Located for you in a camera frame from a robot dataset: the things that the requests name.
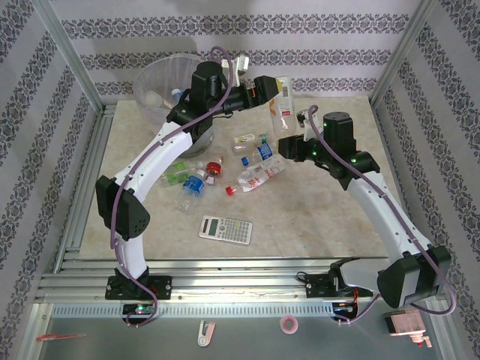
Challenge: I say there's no grey metal mesh bin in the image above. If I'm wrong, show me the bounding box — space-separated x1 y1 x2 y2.
133 55 215 159

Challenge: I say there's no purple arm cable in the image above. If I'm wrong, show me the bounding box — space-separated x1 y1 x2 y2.
307 105 458 326
109 45 234 328

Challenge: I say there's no aluminium side rail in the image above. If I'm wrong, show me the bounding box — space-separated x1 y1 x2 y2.
52 104 117 273
373 104 431 271

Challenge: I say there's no blue label white cap bottle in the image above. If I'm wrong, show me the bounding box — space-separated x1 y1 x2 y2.
172 169 208 215

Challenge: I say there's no aluminium corner post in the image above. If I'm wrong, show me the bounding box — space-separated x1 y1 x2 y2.
31 0 108 113
369 0 439 109

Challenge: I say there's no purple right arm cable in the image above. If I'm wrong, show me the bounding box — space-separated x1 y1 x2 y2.
307 105 458 326

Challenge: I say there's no red pen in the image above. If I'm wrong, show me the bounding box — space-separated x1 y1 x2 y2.
36 332 89 343

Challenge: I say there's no white label orange mark bottle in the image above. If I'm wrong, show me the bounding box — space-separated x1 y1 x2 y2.
268 74 296 139

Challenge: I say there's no slotted metal cable duct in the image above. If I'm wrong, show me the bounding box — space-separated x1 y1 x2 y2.
50 303 335 319

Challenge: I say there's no small black controller board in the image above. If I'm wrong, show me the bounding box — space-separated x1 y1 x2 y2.
331 301 358 314
122 303 156 316

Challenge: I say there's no short black cable loop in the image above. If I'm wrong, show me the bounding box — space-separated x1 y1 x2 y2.
295 268 314 288

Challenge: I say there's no white red print label bottle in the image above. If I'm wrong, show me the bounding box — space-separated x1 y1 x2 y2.
224 154 285 197

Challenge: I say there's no white pink cutter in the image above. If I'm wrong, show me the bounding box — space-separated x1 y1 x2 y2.
196 319 217 348

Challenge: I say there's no aluminium frame cross rail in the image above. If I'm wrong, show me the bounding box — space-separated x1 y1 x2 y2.
37 256 449 302

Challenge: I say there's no white scientific calculator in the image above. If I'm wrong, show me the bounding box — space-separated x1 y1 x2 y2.
198 214 254 247

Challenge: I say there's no pink tape roll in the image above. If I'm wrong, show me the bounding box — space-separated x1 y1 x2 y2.
280 315 301 335

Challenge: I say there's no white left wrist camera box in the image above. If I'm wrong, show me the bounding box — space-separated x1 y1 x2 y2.
220 55 251 84

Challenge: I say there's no orange green label bottle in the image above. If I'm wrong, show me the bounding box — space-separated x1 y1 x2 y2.
230 133 272 155

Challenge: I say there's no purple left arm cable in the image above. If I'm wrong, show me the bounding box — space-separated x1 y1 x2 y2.
109 45 234 328

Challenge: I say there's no clear round bottle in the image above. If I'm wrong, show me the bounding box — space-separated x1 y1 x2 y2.
207 144 230 165

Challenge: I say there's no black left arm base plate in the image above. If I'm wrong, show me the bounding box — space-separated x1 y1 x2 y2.
104 275 173 301

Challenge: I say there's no clear plastic bin liner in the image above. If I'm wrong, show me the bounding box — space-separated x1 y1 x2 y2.
133 55 211 121

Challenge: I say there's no pink block device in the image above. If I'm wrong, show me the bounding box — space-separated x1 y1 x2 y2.
384 307 432 350

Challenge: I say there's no green label clear bottle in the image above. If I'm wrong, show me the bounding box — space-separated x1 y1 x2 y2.
160 160 206 188

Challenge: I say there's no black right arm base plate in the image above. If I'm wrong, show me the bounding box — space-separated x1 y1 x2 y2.
305 273 376 300

